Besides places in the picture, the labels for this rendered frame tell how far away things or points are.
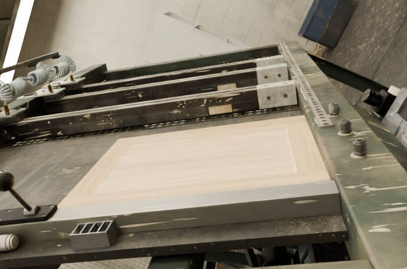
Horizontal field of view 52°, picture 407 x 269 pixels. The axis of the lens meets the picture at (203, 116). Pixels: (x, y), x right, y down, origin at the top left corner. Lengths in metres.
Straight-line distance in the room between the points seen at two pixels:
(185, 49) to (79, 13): 2.33
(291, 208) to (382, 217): 0.16
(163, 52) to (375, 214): 4.42
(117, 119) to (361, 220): 1.03
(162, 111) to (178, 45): 3.48
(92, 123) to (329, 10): 4.09
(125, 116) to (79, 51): 5.32
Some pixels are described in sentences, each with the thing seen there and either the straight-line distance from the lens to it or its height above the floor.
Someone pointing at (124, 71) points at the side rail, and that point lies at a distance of 2.68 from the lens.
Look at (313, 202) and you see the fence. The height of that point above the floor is 0.93.
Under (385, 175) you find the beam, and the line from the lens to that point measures 0.77.
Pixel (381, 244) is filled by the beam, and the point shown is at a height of 0.89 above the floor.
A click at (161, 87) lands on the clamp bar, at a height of 1.36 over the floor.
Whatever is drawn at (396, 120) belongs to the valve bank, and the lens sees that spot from 1.07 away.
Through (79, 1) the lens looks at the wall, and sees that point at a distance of 6.70.
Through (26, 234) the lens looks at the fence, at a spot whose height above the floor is 1.38.
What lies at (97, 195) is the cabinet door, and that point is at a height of 1.30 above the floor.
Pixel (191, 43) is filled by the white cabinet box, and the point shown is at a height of 1.59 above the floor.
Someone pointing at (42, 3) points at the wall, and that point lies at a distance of 6.94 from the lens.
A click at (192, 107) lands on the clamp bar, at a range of 1.42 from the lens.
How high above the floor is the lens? 1.17
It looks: 1 degrees down
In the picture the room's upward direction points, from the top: 66 degrees counter-clockwise
